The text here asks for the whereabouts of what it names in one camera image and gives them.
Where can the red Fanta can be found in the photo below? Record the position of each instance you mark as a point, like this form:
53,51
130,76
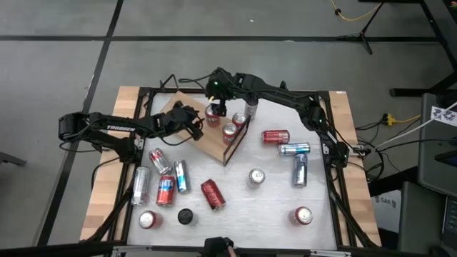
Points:
238,119
211,118
229,132
166,191

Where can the white paper label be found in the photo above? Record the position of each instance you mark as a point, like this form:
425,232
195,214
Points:
443,116

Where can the wooden table side board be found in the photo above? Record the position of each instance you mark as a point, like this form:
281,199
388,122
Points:
357,200
103,185

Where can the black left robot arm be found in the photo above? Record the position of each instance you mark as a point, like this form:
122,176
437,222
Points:
118,128

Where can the wooden shelf board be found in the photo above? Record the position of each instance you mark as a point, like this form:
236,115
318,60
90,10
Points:
210,142

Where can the red Coca-Cola can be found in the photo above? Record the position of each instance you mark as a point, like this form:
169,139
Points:
213,194
275,136

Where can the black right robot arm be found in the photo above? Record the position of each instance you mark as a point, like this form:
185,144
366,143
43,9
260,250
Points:
278,93

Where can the person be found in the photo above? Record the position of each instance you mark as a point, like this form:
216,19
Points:
216,246

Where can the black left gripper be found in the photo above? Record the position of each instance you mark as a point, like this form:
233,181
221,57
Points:
178,118

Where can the black tripod stand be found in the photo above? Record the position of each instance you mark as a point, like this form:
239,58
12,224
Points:
362,35

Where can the black aluminium table frame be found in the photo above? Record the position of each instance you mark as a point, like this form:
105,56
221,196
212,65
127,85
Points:
332,200

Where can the white slim can black lid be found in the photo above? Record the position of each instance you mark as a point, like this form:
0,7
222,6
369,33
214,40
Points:
251,105
185,216

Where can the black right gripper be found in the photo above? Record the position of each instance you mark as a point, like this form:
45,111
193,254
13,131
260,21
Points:
219,85

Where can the white cardboard box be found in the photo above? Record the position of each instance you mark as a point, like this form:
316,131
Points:
385,205

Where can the grey cabinet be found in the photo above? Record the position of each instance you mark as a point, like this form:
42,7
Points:
437,150
421,214

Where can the silver and red soda can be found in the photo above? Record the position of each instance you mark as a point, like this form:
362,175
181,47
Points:
159,160

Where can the grey chair foot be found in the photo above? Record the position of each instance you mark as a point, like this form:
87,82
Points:
10,158

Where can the blue and silver slim can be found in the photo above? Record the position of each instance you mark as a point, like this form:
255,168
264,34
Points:
294,148
182,176
300,170

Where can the black desk frame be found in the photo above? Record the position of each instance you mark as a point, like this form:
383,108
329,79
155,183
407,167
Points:
437,35

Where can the silver Diet Coke can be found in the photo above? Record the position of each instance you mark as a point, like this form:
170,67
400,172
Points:
256,177

